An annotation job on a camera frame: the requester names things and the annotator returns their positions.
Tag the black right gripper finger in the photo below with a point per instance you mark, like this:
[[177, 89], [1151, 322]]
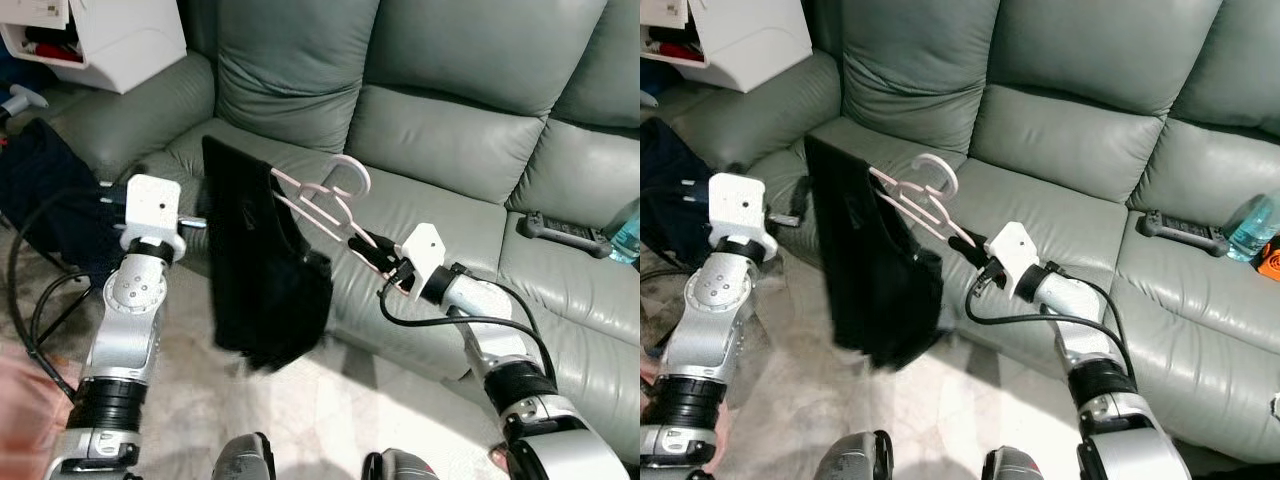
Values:
[[372, 248], [972, 252]]

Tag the pink plastic hanger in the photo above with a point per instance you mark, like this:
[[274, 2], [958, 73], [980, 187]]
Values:
[[350, 160], [940, 158]]

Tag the black garment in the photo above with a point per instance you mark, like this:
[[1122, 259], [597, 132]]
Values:
[[260, 290], [880, 290]]

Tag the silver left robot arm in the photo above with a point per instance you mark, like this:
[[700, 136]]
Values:
[[715, 300], [125, 300]]

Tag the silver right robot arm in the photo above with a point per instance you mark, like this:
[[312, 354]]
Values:
[[490, 310], [1080, 305]]

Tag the navy blue garment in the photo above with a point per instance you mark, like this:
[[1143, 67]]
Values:
[[665, 190], [45, 190]]

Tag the clear blue water bottle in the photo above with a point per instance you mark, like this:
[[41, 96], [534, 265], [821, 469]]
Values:
[[625, 235], [1255, 225]]

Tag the white storage cabinet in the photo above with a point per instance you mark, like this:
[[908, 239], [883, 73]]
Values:
[[130, 50], [760, 45]]

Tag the grey green leather sofa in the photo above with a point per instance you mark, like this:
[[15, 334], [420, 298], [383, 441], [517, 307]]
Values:
[[1080, 100], [450, 120]]

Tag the pale pink garment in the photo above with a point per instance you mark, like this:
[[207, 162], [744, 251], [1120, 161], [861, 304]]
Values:
[[650, 370], [20, 420]]

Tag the grey left robot leg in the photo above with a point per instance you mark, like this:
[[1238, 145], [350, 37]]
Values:
[[855, 462], [245, 462]]

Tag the orange black device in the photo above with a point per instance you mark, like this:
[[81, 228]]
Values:
[[1270, 260]]

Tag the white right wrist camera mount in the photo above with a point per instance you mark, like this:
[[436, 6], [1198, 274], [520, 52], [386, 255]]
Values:
[[1012, 255], [422, 255]]

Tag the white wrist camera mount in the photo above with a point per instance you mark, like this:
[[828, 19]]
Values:
[[738, 205], [1012, 255], [150, 205], [422, 255]]

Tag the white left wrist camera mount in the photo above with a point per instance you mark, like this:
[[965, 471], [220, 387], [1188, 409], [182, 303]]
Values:
[[738, 205], [150, 205]]

